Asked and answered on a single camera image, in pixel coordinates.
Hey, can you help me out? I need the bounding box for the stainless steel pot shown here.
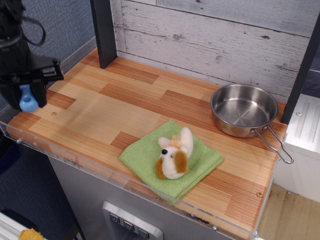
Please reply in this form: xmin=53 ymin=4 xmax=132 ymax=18
xmin=210 ymin=83 xmax=295 ymax=164

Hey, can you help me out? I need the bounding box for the blue handled grey spoon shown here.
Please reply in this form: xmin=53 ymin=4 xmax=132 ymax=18
xmin=19 ymin=84 xmax=39 ymax=113

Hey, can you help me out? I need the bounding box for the grey cabinet with buttons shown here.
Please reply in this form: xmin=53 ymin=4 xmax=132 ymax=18
xmin=49 ymin=157 xmax=260 ymax=240

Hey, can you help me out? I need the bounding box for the black left vertical post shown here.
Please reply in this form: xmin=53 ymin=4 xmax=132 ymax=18
xmin=90 ymin=0 xmax=117 ymax=69

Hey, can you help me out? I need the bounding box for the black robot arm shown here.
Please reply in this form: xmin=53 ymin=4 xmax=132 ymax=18
xmin=0 ymin=0 xmax=64 ymax=113

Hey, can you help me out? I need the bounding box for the clear acrylic guard rail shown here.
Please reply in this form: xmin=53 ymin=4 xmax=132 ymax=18
xmin=0 ymin=36 xmax=287 ymax=239

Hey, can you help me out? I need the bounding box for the black right vertical post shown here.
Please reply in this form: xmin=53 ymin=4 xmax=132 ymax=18
xmin=280 ymin=15 xmax=320 ymax=125

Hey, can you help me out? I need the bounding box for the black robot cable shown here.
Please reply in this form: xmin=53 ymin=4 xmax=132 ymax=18
xmin=21 ymin=16 xmax=47 ymax=47

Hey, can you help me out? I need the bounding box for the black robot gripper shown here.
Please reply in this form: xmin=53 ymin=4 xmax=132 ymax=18
xmin=0 ymin=41 xmax=64 ymax=111

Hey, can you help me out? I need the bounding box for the white appliance at right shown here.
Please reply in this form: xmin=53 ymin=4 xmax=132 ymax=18
xmin=273 ymin=94 xmax=320 ymax=202

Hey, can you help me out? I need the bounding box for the yellow black object bottom left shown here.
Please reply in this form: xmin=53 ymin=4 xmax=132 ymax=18
xmin=18 ymin=228 xmax=45 ymax=240

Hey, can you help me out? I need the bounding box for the black vertical post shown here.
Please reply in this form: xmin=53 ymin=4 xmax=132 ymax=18
xmin=90 ymin=0 xmax=117 ymax=69
xmin=280 ymin=15 xmax=320 ymax=125

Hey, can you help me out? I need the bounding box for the white brown plush dog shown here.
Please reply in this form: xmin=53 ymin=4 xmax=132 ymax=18
xmin=154 ymin=127 xmax=194 ymax=180

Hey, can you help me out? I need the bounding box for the green folded cloth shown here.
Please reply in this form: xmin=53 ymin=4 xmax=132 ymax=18
xmin=119 ymin=120 xmax=223 ymax=204

